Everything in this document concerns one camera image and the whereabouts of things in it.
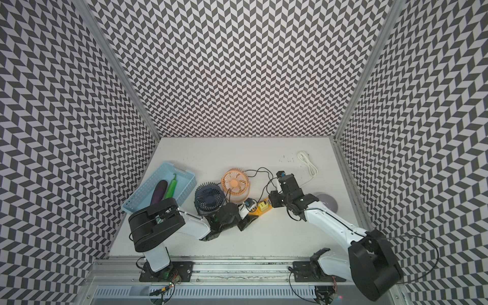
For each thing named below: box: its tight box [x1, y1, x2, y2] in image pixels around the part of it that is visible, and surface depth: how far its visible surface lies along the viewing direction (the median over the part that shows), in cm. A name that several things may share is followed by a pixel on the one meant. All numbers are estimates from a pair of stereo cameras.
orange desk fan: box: [220, 167, 250, 203], surface depth 92 cm
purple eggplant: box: [149, 179, 168, 206], surface depth 93 cm
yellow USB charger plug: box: [258, 201, 269, 212], surface depth 84 cm
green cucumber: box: [164, 173, 178, 200], surface depth 96 cm
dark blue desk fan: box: [193, 181, 225, 217], surface depth 85 cm
